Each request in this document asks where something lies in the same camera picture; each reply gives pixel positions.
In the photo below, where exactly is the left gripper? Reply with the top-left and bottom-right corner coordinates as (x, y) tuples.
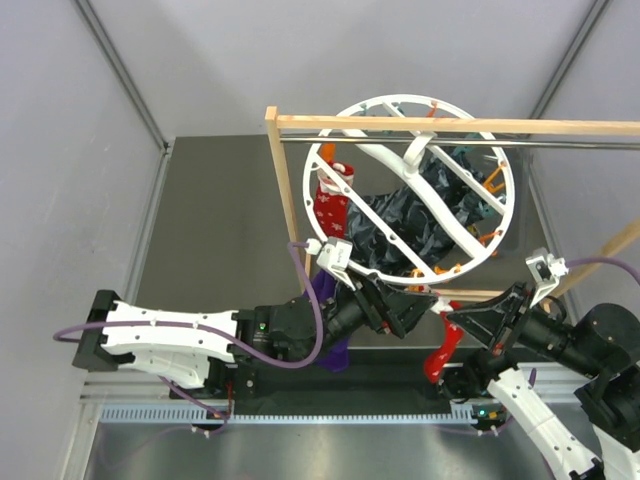
(303, 267), (436, 364)

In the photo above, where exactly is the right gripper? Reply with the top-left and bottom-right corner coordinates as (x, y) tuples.
(445, 277), (602, 375)

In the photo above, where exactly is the red snowflake sock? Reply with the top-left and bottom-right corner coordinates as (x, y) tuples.
(423, 295), (464, 384)

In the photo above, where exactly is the purple sock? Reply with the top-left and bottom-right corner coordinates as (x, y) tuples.
(311, 270), (350, 373)

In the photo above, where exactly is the red santa sock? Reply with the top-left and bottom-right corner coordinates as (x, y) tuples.
(313, 169), (349, 238)

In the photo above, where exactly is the white round clip hanger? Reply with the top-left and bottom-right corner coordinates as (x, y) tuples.
(301, 93), (513, 287)

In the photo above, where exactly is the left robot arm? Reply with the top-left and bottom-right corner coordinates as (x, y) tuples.
(72, 277), (438, 397)

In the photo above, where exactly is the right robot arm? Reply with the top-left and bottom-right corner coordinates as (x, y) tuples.
(440, 283), (639, 479)

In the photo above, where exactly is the dark patterned cloth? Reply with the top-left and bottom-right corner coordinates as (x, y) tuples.
(345, 156), (495, 276)

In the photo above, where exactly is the clear plastic bin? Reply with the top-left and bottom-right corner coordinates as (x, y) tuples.
(319, 139), (571, 301)

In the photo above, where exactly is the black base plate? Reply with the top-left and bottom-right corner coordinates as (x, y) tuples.
(181, 348), (485, 417)

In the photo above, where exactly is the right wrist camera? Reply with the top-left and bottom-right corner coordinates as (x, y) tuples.
(525, 248), (569, 309)

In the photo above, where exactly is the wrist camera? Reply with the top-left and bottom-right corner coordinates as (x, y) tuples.
(305, 237), (356, 291)
(525, 248), (569, 309)

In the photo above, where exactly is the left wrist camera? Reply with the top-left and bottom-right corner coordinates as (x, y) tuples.
(305, 237), (356, 291)

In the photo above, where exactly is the wooden rack frame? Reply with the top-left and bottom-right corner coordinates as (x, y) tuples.
(265, 95), (639, 286)

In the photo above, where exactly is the grey cable duct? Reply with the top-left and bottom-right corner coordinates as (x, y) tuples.
(100, 404), (498, 425)

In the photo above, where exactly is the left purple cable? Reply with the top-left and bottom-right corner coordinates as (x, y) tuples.
(53, 241), (325, 416)

